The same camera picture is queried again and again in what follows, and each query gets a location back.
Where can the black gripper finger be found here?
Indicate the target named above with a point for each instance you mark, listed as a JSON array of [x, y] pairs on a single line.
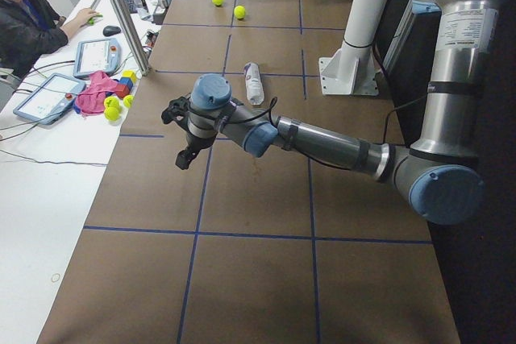
[[185, 158]]

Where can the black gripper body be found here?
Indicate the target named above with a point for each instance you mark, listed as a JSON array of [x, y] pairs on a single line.
[[196, 143]]

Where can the white tennis ball can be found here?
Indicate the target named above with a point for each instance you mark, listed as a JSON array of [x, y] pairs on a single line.
[[253, 84]]

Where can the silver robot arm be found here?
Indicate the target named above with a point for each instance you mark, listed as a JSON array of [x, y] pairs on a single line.
[[436, 174]]

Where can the spare tennis ball on desk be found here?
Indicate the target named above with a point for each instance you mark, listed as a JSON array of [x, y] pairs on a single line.
[[128, 101]]

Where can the tennis ball near tape cross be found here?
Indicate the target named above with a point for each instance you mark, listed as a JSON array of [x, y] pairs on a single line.
[[239, 12]]

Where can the red toy cube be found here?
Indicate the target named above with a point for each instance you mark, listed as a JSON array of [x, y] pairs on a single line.
[[121, 90]]

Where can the blue toy cube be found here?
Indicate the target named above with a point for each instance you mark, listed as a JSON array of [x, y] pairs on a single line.
[[127, 81]]

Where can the yellow toy cube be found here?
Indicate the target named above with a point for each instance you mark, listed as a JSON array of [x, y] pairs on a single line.
[[131, 74]]

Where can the pink cloth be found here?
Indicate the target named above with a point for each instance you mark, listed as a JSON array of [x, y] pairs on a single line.
[[91, 100]]

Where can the far teach pendant tablet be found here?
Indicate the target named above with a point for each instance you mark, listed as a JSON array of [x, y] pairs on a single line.
[[97, 55]]

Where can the teach pendant tablet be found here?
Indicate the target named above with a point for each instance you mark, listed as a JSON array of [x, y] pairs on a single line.
[[97, 55], [50, 101]]

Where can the black computer mouse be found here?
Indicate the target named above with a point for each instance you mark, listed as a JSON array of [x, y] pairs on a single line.
[[111, 30]]

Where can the near teach pendant tablet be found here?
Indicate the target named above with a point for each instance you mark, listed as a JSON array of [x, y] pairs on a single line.
[[50, 101]]

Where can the green plastic toy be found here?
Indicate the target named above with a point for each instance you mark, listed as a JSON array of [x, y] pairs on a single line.
[[94, 20]]

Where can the rubber band on desk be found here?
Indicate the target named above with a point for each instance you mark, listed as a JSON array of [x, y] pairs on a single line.
[[55, 277]]

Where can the seated person in dark jacket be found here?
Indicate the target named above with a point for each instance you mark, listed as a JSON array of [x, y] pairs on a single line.
[[32, 28]]

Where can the aluminium frame post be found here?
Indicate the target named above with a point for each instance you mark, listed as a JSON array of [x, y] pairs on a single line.
[[132, 37]]

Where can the white pedestal column with base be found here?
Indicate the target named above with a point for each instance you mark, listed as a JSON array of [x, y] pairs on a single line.
[[351, 70]]

